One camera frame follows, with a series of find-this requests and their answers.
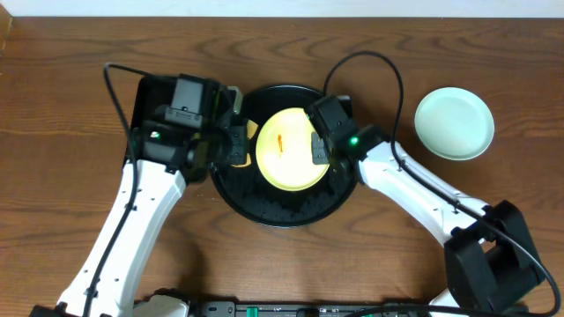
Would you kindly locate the green and yellow sponge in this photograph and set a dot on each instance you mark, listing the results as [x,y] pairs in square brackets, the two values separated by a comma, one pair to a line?
[252,128]

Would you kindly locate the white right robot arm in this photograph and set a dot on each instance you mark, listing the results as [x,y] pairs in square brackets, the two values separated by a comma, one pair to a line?
[490,258]

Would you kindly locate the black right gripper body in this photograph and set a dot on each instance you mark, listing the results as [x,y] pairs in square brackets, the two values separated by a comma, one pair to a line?
[320,148]

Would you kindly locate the black rectangular tray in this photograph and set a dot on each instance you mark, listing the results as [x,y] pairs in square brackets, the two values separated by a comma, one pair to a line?
[145,105]

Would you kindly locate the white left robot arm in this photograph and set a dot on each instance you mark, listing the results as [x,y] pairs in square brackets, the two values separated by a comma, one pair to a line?
[108,281]

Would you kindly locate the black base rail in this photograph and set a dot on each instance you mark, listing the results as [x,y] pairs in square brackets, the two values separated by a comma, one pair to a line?
[308,309]

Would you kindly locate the light green plate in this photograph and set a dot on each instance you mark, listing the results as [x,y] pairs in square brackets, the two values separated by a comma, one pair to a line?
[454,123]

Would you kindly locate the yellow plate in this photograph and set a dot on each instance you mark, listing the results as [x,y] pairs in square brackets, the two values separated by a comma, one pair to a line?
[284,151]

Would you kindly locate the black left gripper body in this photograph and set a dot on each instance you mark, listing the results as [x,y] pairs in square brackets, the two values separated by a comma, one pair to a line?
[238,143]

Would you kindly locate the black round tray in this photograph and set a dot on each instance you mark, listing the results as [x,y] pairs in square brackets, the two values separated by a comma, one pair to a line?
[247,192]

